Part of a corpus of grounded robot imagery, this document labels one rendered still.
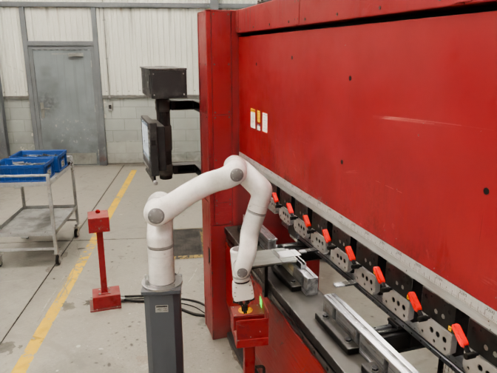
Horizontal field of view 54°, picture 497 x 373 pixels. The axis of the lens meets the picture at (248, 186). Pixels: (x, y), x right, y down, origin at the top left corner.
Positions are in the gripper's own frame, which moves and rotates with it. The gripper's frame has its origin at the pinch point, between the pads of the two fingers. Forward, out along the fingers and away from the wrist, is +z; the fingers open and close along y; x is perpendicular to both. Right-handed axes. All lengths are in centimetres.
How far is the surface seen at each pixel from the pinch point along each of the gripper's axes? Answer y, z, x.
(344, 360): -31, 0, 52
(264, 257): -15.9, -14.2, -23.2
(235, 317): 4.3, 6.6, -4.8
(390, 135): -47, -89, 60
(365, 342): -40, -6, 52
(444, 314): -47, -41, 93
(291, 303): -22.1, -1.1, 4.7
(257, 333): -4.6, 11.7, 4.7
